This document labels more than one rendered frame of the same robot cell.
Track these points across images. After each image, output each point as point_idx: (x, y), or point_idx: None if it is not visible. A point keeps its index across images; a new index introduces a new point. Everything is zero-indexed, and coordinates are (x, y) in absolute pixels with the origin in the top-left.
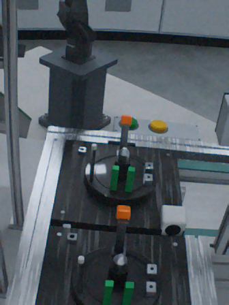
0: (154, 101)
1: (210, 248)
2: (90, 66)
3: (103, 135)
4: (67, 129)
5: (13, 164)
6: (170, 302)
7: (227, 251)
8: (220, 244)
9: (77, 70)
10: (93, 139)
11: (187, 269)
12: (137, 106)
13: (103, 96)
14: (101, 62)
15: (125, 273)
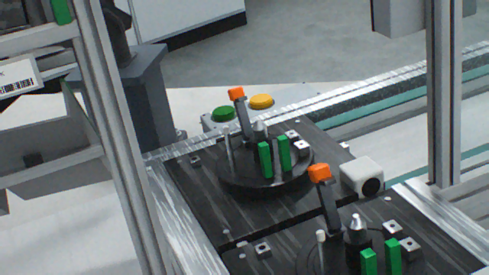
0: (221, 93)
1: (430, 186)
2: (140, 63)
3: (204, 139)
4: (154, 152)
5: (128, 203)
6: (440, 258)
7: (454, 178)
8: (442, 171)
9: (127, 73)
10: (195, 147)
11: (425, 217)
12: (205, 108)
13: (168, 102)
14: (150, 55)
15: (371, 239)
